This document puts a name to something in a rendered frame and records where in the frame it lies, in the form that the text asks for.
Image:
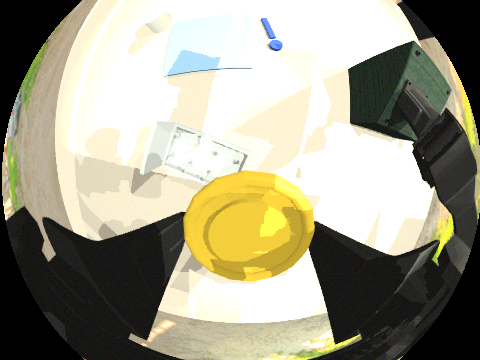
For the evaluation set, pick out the yellow plate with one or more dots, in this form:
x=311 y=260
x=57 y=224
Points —
x=248 y=225

